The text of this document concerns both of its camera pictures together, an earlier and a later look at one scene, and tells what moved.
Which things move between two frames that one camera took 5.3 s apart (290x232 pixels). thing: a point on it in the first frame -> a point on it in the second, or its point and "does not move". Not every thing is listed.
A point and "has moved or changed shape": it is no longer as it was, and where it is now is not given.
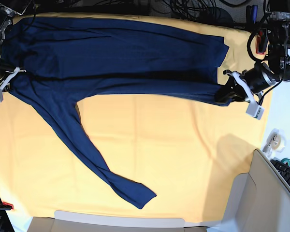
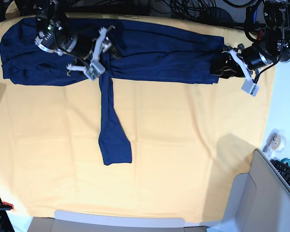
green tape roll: (286, 160) does not move
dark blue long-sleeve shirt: (53, 61) has moved or changed shape
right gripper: (256, 79) -> (225, 66)
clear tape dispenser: (275, 141) does not move
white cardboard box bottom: (87, 221) does not move
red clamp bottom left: (4, 206) does not move
